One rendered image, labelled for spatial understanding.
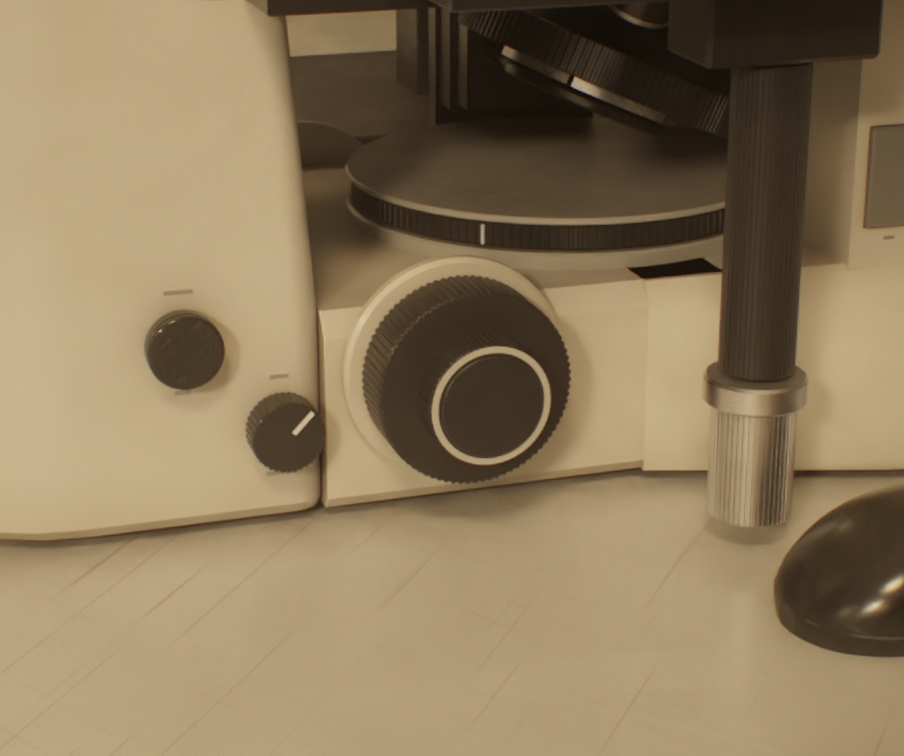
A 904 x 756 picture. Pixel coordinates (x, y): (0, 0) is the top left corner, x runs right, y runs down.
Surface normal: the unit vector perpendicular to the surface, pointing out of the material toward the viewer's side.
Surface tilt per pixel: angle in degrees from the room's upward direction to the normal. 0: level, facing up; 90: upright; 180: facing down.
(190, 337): 90
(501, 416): 90
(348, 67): 0
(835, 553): 41
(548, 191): 0
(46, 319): 90
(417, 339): 90
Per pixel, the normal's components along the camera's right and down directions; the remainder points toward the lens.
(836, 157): -0.95, 0.10
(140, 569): 0.00, -0.95
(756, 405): -0.12, 0.33
